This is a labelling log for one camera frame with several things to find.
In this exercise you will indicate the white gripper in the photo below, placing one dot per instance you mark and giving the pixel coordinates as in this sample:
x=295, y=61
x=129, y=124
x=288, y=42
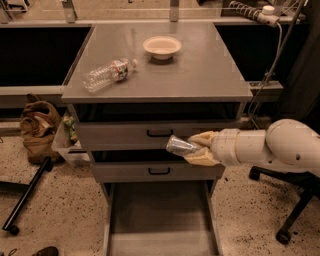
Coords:
x=225, y=146

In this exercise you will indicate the silver redbull can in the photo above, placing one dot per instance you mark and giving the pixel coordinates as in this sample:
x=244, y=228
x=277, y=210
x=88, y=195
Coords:
x=180, y=147

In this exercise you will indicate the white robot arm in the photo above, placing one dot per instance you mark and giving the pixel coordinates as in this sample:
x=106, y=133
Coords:
x=287, y=145

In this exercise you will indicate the middle grey drawer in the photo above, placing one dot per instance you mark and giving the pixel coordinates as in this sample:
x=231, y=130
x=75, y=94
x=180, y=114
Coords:
x=154, y=171

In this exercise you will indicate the top grey drawer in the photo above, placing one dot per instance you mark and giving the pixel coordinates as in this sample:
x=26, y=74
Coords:
x=97, y=136

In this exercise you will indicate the bottom grey open drawer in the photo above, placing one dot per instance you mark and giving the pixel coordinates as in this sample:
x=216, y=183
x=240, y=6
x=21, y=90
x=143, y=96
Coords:
x=161, y=219

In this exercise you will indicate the grey drawer cabinet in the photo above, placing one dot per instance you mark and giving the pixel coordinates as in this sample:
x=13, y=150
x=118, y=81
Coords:
x=199, y=82

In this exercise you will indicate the white paper bowl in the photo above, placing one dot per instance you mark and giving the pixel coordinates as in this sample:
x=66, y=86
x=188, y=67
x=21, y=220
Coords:
x=162, y=47

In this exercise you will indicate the clear plastic water bottle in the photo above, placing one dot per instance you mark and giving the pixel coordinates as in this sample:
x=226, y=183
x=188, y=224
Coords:
x=106, y=75

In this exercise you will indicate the clear plastic bin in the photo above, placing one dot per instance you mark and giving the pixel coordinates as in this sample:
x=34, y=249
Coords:
x=73, y=154

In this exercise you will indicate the green snack package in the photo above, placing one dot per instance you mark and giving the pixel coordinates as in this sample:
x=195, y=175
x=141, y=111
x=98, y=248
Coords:
x=69, y=123

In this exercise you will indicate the black chair base leg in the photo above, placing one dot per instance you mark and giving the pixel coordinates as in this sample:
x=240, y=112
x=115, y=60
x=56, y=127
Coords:
x=25, y=190

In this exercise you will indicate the brown shoe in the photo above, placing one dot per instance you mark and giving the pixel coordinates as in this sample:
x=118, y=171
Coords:
x=47, y=251

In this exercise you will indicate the white coiled hose fixture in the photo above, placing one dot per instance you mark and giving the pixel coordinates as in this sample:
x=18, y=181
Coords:
x=266, y=15

